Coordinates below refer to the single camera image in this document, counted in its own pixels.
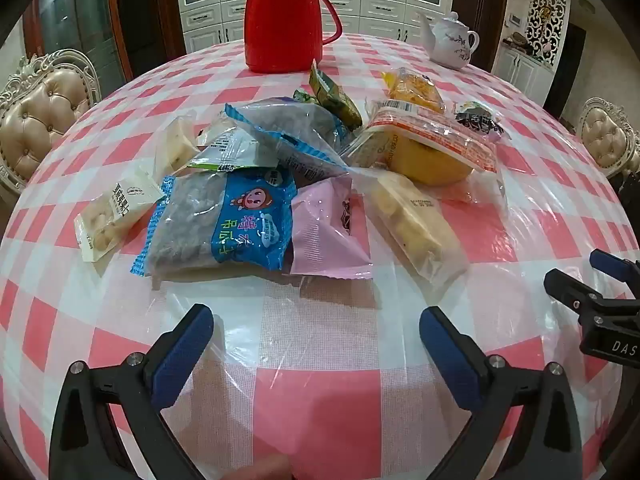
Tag white side cabinet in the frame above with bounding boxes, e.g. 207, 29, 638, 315
492, 42, 553, 106

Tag orange label yellow cake packet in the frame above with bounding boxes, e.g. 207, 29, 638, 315
342, 100, 506, 191

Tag wooden framed glass door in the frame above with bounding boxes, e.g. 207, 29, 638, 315
22, 0, 186, 96

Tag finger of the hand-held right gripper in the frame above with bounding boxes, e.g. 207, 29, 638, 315
544, 268, 623, 322
589, 249, 640, 283

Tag white lattice screen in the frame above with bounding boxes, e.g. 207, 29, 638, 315
527, 0, 568, 66

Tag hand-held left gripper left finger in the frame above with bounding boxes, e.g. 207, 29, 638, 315
49, 304, 216, 480

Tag cream tufted chair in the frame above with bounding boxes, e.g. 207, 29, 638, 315
0, 49, 103, 196
579, 97, 640, 178

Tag dark small snack packet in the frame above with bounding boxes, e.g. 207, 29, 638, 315
452, 101, 506, 137

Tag blue cartoon seed packet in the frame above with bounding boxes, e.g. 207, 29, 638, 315
131, 167, 298, 278

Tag clear pastry packet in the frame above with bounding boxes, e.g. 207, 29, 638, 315
350, 170, 471, 291

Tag green white small packet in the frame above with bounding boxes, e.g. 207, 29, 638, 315
187, 127, 281, 172

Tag white nut cake packet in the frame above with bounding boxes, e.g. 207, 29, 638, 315
74, 169, 166, 263

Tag pink checked tablecloth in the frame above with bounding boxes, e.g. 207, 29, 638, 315
0, 32, 640, 480

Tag green candy packet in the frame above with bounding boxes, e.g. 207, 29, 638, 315
307, 60, 363, 126

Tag blue clear seed packet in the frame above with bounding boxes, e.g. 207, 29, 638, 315
224, 97, 361, 186

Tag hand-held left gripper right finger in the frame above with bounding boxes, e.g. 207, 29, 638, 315
419, 306, 583, 480

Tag pink snack packet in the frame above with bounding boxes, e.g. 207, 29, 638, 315
290, 176, 373, 281

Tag red thermos jug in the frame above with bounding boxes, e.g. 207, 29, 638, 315
243, 0, 343, 74

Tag white floral teapot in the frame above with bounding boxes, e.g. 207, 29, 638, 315
417, 11, 480, 70

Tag white glass door cabinets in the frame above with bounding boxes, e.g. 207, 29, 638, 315
175, 0, 458, 53

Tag dark wooden door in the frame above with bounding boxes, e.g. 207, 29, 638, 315
452, 0, 511, 61

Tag clear pale cake packet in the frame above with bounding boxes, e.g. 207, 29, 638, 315
152, 116, 201, 173

